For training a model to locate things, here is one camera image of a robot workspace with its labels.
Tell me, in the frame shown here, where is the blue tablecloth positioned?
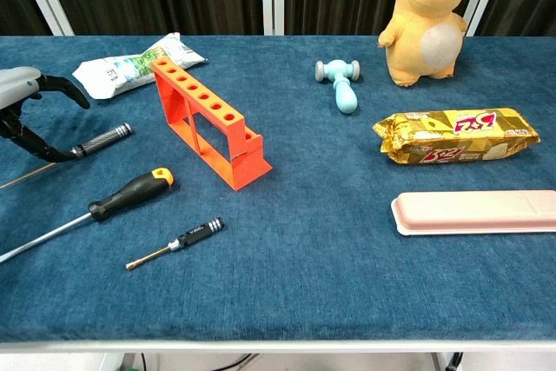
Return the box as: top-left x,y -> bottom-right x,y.
0,35 -> 556,342

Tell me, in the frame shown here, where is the yellow plush dinosaur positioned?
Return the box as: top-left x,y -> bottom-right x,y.
376,0 -> 469,88

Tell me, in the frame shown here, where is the left black grey robot hand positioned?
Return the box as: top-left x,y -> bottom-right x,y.
0,66 -> 91,164

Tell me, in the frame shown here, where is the white green snack bag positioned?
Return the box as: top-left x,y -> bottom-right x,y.
71,31 -> 208,100

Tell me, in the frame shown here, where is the black orange handle screwdriver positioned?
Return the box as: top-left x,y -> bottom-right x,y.
0,166 -> 175,264

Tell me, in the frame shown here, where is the small black nut driver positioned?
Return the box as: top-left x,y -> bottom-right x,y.
125,216 -> 225,271

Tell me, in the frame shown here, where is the light blue toy hammer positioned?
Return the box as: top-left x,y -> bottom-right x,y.
314,59 -> 361,115

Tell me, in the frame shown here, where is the gold snack package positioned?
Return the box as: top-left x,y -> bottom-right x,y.
372,106 -> 541,165

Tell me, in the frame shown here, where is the pink rectangular case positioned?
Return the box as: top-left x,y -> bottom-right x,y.
390,189 -> 556,237

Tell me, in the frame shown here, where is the white table frame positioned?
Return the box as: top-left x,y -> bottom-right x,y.
0,339 -> 556,371

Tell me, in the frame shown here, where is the grey knurled handle screwdriver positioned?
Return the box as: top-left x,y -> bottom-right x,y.
0,123 -> 134,190

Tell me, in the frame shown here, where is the orange tool holder rack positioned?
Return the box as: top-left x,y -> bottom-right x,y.
150,57 -> 274,192

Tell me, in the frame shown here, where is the black cable bundle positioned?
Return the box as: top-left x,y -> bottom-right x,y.
211,353 -> 258,371

